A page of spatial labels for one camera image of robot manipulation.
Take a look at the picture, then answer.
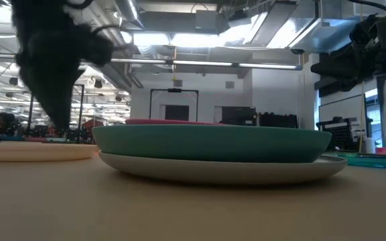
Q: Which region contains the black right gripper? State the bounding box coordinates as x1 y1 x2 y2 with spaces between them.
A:
310 13 386 98

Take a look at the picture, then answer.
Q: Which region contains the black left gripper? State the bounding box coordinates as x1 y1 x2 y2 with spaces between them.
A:
10 0 114 131

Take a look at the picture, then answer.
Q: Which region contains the cream plastic plate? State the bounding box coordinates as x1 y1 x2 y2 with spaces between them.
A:
0 141 99 163

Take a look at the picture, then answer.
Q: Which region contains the magenta plastic plate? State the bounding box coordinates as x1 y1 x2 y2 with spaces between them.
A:
125 118 227 127

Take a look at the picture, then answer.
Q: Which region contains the dark teal plastic plate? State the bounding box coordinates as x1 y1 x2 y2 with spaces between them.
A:
91 124 333 164

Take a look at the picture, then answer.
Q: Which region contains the person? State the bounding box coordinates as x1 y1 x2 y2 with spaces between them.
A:
0 112 17 135

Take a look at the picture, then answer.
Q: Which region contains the black pegboard rack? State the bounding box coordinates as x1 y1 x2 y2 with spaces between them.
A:
316 116 374 151

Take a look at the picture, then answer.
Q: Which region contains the black equipment cabinet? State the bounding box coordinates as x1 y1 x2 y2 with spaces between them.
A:
220 106 258 127
258 112 299 129

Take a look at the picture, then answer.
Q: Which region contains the white roll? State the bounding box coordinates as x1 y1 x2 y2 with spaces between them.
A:
363 137 377 155

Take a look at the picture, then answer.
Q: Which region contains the teal tray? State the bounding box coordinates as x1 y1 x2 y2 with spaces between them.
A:
325 152 386 170

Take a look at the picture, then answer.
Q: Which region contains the long ceiling light bar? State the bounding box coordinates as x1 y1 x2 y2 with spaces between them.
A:
0 52 303 71

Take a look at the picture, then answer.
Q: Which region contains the grey white plastic plate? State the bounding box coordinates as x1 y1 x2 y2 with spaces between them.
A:
98 151 348 186

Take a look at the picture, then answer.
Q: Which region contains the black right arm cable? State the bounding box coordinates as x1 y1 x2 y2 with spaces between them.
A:
346 0 386 8

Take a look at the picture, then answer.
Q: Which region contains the silver ceiling duct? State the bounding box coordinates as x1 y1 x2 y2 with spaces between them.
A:
114 0 145 29

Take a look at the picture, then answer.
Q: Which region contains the black frame stand with camera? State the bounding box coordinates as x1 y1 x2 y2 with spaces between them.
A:
149 88 200 123

